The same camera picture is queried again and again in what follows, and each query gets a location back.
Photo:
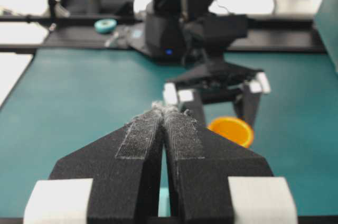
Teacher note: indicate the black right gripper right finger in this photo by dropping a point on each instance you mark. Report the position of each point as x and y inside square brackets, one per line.
[214, 180]

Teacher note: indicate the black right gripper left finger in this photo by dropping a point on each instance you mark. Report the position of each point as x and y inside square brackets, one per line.
[114, 179]

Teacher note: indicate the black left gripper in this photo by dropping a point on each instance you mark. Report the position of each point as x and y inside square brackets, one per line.
[218, 82]

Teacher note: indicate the orange plastic cup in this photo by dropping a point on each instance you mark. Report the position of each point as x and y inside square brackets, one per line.
[233, 129]

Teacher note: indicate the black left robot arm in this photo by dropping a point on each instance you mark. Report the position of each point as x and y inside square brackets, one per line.
[186, 31]

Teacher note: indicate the teal tape roll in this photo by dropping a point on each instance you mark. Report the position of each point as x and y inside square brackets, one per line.
[105, 25]

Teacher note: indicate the teal box at right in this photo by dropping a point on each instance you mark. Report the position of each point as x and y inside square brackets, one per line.
[326, 24]

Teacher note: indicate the black metal frame rail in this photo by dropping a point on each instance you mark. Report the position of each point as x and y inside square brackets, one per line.
[69, 20]

